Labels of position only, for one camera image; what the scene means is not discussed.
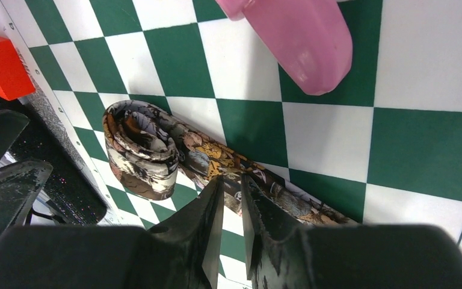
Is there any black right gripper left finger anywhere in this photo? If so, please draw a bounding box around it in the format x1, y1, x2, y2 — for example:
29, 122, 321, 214
0, 177, 224, 288

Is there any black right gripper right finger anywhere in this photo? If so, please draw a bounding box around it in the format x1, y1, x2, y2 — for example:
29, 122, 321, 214
241, 175, 462, 288

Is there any brown floral patterned tie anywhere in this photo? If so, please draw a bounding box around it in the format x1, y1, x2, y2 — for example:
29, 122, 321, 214
102, 100, 352, 225

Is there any small red block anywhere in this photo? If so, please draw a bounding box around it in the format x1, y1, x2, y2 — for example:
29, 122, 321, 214
0, 36, 35, 101

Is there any black microphone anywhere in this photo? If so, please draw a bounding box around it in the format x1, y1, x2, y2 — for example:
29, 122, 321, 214
0, 98, 107, 225

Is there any green white chessboard mat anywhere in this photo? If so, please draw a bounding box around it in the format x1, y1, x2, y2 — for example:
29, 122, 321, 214
0, 1, 462, 249

